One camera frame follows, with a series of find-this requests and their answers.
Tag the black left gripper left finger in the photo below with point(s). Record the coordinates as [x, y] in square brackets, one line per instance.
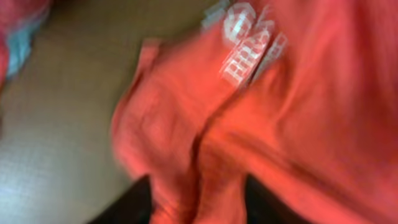
[134, 206]

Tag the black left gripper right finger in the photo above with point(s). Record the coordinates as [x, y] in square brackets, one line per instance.
[263, 207]

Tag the red t-shirt with white print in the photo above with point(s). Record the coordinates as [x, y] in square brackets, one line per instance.
[300, 94]

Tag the light blue garment in pile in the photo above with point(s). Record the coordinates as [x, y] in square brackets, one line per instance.
[19, 44]

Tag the red mesh garment in pile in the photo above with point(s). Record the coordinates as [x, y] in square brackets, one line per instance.
[15, 13]

